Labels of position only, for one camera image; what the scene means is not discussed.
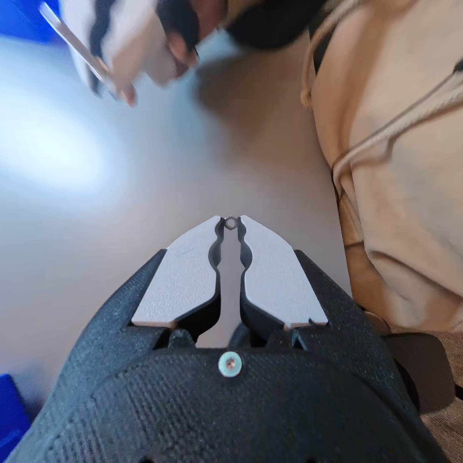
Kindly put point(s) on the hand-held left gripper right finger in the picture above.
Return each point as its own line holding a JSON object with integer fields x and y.
{"x": 285, "y": 282}

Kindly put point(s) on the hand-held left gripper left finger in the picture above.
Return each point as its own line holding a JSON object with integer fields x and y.
{"x": 177, "y": 278}

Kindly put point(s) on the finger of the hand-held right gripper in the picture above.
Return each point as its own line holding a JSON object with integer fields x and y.
{"x": 72, "y": 14}
{"x": 137, "y": 36}

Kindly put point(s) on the thin silver bolt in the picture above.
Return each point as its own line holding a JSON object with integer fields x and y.
{"x": 83, "y": 54}

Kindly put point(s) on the small silver hex nut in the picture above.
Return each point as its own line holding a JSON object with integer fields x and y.
{"x": 226, "y": 223}

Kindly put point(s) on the person's right hand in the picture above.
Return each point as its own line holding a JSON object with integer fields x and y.
{"x": 184, "y": 61}

